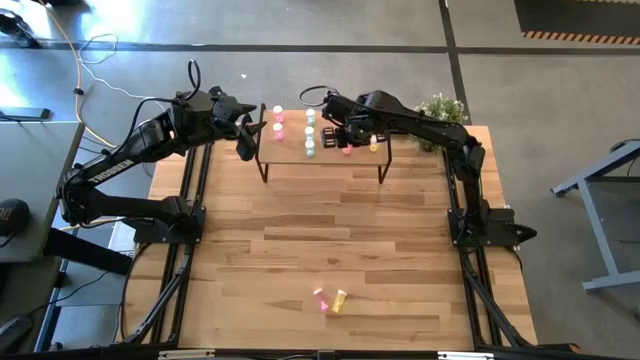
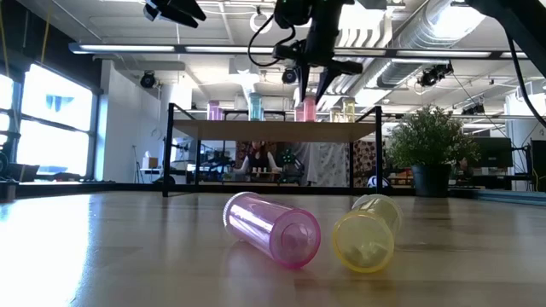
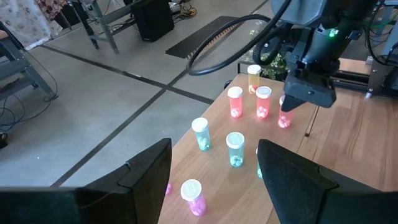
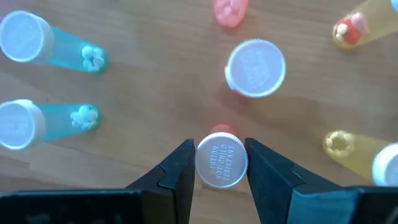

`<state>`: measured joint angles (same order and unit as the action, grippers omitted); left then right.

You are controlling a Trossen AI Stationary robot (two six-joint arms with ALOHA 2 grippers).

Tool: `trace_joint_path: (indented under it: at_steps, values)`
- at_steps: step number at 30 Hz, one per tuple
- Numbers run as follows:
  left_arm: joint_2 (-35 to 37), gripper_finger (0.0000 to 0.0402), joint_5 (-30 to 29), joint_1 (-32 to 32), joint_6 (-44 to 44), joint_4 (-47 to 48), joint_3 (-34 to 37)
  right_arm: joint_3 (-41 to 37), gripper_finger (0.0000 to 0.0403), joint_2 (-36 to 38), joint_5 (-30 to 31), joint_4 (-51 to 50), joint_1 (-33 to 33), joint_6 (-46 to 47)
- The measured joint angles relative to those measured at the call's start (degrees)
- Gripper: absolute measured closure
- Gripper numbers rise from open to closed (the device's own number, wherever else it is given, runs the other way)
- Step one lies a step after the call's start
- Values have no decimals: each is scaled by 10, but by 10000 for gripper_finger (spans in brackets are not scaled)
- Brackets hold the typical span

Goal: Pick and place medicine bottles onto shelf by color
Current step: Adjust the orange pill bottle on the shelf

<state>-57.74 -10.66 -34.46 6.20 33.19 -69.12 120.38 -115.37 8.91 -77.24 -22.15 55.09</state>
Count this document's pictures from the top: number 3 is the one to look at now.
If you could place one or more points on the yellow pill bottle white cap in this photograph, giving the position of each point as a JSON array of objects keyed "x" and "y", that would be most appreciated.
[{"x": 254, "y": 82}]

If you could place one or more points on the black ribbed floor mat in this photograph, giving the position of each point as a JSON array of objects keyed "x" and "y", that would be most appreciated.
[{"x": 199, "y": 40}]

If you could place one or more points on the green potted plant black pot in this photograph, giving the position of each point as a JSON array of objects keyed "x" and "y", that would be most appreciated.
[{"x": 275, "y": 71}]

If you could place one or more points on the black speaker box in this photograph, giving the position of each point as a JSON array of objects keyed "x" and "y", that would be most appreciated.
[{"x": 152, "y": 18}]

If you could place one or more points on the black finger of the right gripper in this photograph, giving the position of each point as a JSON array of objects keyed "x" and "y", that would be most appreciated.
[{"x": 311, "y": 93}]

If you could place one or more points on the teal pill bottle white cap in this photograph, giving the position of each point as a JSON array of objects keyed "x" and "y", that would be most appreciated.
[
  {"x": 258, "y": 171},
  {"x": 202, "y": 140},
  {"x": 235, "y": 155}
]

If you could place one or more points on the grey metal desk frame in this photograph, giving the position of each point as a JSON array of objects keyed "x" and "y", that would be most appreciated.
[
  {"x": 107, "y": 37},
  {"x": 18, "y": 65}
]

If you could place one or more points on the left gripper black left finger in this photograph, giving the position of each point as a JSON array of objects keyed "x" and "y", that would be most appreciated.
[{"x": 133, "y": 193}]

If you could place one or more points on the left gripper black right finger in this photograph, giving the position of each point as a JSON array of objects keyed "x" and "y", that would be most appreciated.
[{"x": 304, "y": 199}]

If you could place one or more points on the red pill bottle white cap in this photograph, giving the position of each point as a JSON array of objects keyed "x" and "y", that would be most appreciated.
[
  {"x": 235, "y": 105},
  {"x": 284, "y": 119},
  {"x": 263, "y": 107}
]

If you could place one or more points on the white floral cloth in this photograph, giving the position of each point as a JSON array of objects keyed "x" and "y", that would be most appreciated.
[{"x": 25, "y": 18}]

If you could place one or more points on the brown patterned cloth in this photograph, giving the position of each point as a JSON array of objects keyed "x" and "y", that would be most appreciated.
[{"x": 53, "y": 7}]

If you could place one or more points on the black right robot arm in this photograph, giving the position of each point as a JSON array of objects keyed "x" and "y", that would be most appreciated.
[{"x": 332, "y": 43}]

